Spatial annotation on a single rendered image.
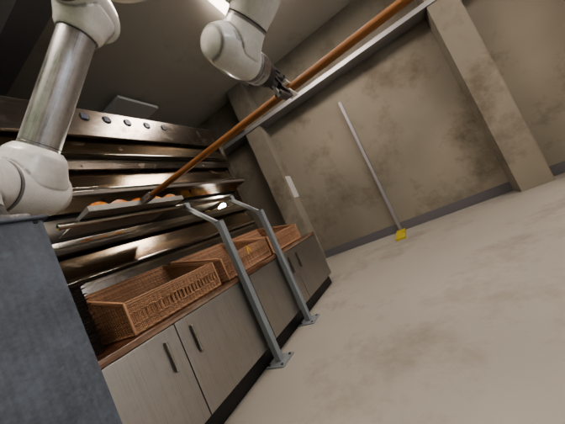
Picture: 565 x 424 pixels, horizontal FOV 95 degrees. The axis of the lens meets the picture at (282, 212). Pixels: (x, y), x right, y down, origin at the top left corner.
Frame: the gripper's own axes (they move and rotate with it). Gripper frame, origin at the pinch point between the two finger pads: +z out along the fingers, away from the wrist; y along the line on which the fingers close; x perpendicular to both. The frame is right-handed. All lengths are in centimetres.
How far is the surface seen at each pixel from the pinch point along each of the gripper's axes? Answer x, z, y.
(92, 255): -148, -9, 13
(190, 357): -92, -14, 82
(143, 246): -146, 21, 17
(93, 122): -146, 21, -81
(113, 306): -106, -30, 46
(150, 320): -97, -22, 59
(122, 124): -145, 42, -82
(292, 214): -159, 281, 31
